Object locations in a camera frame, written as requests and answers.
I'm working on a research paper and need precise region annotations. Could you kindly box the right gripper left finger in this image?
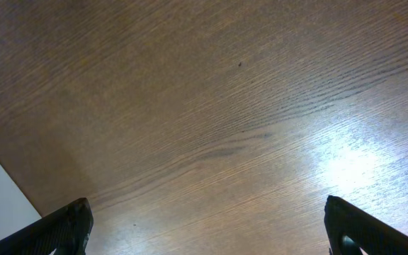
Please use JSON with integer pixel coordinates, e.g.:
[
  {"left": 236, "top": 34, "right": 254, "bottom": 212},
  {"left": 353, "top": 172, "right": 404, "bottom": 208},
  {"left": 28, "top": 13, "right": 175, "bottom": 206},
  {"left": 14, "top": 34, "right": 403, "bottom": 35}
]
[{"left": 0, "top": 198, "right": 94, "bottom": 255}]

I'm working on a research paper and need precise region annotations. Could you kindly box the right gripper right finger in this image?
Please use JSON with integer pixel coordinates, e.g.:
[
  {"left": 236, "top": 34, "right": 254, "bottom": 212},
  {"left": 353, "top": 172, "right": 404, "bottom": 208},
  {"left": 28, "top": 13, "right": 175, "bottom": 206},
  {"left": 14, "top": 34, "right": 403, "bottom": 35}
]
[{"left": 324, "top": 195, "right": 408, "bottom": 255}]

